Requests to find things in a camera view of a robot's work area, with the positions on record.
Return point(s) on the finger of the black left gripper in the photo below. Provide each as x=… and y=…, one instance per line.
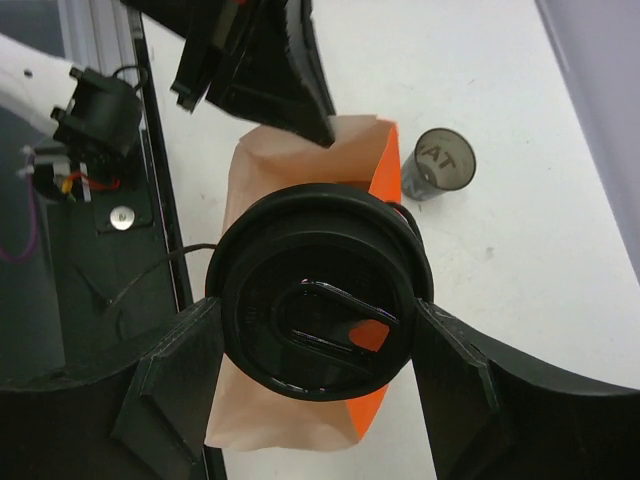
x=308, y=105

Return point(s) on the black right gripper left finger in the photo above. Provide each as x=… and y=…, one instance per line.
x=136, y=410

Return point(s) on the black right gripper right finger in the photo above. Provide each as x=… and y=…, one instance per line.
x=494, y=412

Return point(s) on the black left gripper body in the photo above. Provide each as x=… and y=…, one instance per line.
x=227, y=59

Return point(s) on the orange paper bag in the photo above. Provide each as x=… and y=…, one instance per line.
x=246, y=416

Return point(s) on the black cup lid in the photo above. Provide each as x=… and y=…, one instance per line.
x=319, y=285

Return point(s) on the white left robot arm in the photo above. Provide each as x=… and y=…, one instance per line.
x=79, y=106

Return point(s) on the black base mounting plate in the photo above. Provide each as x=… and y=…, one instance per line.
x=91, y=251

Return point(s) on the aluminium frame rail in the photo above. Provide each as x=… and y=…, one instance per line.
x=96, y=34

